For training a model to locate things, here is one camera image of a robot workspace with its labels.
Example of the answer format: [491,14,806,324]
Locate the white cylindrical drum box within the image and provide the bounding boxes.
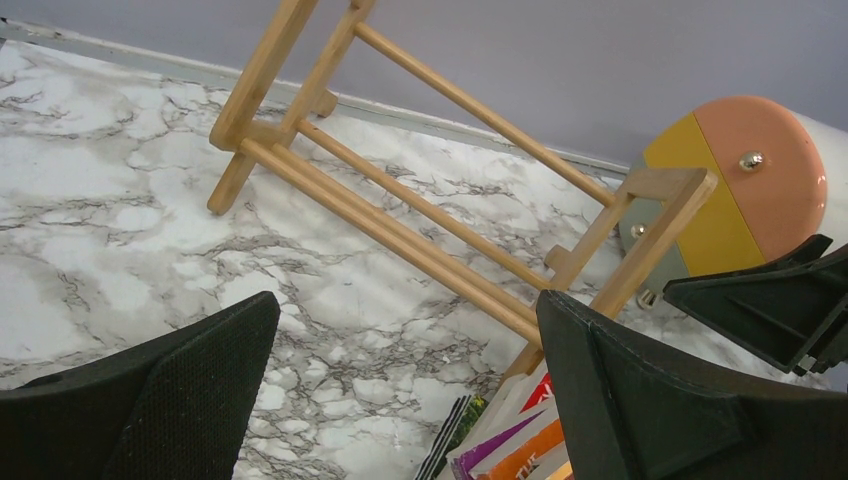
[630,96,847,309]

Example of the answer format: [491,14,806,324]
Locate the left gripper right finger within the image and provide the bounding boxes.
[536,290,847,479]

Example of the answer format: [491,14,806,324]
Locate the wooden book rack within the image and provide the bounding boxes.
[206,0,719,386]

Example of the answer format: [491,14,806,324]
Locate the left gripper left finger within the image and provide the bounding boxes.
[1,291,280,479]

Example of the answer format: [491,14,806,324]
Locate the black bottom book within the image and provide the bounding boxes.
[414,395,489,480]

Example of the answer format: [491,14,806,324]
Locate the orange 78-storey treehouse book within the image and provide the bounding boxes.
[469,417,564,479]

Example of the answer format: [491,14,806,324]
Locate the red 13-storey treehouse book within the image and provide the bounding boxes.
[521,373,553,412]

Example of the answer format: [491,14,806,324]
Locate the purple 117-storey treehouse book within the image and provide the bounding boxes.
[447,410,558,479]

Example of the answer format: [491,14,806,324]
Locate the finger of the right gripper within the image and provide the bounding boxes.
[663,234,847,376]

